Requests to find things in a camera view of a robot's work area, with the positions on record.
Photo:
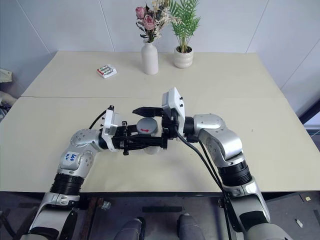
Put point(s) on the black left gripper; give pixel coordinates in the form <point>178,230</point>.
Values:
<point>121,140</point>

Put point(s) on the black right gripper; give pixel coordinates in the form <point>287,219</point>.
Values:
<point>172,125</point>

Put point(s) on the grey jar lid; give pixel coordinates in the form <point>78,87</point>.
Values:
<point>147,125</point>

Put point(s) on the white jar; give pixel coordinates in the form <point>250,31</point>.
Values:
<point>152,150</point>

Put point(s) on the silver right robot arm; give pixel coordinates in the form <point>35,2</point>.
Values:
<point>225,142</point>

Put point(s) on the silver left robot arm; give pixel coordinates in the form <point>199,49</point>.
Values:
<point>80,145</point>

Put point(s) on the white battery box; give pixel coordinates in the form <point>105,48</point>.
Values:
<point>107,72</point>

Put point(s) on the white ceramic vase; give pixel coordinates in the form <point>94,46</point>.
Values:
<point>149,58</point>

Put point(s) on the green battery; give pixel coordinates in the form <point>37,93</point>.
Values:
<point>108,72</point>
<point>103,68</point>

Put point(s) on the white ribbed plant pot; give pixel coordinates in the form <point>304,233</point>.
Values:
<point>183,58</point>

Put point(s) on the dark rounded grey shape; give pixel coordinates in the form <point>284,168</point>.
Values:
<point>187,226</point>
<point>131,228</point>

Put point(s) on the dried pink flower bouquet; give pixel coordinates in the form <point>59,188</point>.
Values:
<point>151,20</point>

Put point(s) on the green palm plant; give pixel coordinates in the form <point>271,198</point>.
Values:
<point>185,22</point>

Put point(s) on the cream cloth bundle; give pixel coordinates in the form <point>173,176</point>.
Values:
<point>5,98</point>

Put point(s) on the small yellow floor scrap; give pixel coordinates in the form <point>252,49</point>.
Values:
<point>308,199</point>

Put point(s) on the small white floor scrap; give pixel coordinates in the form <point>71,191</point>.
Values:
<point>299,222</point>

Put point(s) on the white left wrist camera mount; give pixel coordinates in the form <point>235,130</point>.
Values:
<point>110,122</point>

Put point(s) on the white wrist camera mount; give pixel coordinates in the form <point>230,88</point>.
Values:
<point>110,122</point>
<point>172,101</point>

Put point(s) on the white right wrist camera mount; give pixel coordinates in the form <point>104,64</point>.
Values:
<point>172,101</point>

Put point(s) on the metal table bracket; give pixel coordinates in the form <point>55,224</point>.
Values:
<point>106,205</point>

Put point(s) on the rusty table frame bar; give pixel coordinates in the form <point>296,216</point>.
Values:
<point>94,217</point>

